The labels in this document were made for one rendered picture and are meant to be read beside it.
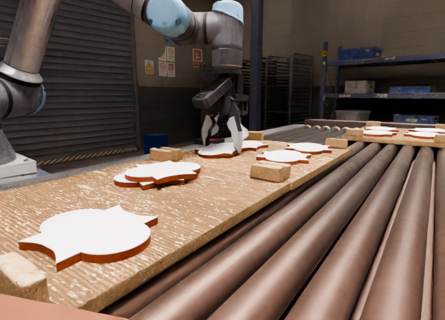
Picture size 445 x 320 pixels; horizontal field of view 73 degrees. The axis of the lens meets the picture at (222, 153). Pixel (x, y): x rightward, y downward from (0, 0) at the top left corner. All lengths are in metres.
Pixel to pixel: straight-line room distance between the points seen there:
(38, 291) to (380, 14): 5.83
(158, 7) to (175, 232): 0.45
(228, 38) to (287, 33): 5.78
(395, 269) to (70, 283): 0.29
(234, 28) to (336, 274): 0.59
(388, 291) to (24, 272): 0.29
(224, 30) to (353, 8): 5.36
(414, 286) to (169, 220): 0.26
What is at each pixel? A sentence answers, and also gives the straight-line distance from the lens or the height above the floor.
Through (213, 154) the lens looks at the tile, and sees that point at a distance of 0.71.
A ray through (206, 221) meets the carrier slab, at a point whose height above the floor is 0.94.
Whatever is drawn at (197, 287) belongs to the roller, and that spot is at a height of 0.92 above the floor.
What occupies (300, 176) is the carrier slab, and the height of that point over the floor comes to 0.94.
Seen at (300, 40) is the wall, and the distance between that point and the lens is 6.36.
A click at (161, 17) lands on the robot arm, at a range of 0.65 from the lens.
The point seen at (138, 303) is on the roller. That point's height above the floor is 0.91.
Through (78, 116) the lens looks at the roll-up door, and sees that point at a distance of 5.59.
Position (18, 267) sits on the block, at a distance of 0.27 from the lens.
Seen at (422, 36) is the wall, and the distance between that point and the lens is 5.69.
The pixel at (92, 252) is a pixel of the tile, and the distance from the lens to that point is 0.31.
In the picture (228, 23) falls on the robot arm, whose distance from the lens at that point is 0.76.
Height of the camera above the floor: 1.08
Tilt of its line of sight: 11 degrees down
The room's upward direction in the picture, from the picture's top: straight up
